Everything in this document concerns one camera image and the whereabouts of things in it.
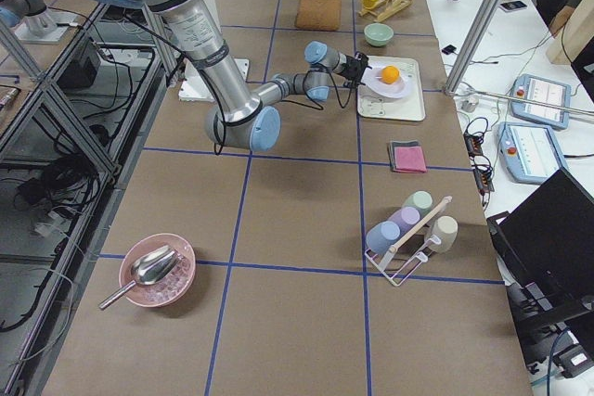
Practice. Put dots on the grey cleaning cloth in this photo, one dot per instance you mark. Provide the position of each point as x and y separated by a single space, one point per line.
393 144

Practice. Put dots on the lower teach pendant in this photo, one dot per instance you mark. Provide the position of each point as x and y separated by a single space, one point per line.
531 152

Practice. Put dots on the teach pendant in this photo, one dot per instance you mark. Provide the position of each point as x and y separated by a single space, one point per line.
541 100
531 152

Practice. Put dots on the green cup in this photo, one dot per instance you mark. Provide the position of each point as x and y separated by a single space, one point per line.
420 200

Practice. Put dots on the orange fruit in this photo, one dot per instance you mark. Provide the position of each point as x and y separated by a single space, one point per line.
390 74

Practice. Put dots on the purple cup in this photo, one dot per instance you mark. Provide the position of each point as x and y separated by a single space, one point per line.
405 218

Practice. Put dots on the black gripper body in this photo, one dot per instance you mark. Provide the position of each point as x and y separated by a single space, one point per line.
355 67

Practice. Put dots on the upper teach pendant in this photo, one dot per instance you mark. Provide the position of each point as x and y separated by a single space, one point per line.
541 100

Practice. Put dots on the pink bowl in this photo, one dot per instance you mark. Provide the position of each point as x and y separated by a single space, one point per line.
170 277

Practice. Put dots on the aluminium frame post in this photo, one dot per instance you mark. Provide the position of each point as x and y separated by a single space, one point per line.
475 35

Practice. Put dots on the black monitor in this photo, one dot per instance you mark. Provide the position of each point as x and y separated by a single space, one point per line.
548 239

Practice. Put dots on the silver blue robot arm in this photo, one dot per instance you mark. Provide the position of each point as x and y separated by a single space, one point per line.
243 117
34 13

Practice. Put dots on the white round plate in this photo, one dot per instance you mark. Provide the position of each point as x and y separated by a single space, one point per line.
371 79

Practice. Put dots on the beige cup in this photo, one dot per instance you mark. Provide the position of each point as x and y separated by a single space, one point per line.
442 234

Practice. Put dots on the black smartphone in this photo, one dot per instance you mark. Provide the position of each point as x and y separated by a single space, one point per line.
512 6

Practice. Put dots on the blue cup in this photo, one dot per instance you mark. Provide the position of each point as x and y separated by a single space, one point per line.
382 236

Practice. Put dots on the cream bear serving tray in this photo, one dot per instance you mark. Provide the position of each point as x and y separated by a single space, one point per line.
408 108

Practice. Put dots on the metal scoop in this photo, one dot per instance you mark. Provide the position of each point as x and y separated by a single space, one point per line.
148 270

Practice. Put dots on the wooden mug drying rack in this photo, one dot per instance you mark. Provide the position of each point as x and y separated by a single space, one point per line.
384 9

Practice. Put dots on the pink cleaning cloth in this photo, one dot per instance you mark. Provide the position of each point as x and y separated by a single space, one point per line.
409 159

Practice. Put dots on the white wire cup rack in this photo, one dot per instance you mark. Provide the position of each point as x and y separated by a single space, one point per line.
398 267

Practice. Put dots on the light green bowl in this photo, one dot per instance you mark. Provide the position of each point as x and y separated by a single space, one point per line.
378 34

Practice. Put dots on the brown wooden cutting board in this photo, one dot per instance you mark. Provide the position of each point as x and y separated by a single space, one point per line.
319 15

